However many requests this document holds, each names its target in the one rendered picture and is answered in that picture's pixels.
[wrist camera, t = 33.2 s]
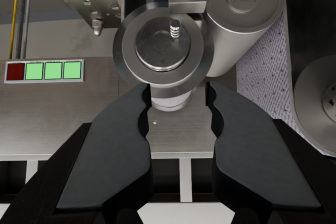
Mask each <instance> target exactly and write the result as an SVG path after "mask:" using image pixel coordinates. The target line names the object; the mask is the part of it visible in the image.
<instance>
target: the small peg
mask: <svg viewBox="0 0 336 224"><path fill-rule="evenodd" d="M169 27H170V36H171V37H172V38H173V39H177V38H179V37H180V35H181V22H180V21H179V20H178V19H173V20H171V21H170V23H169Z"/></svg>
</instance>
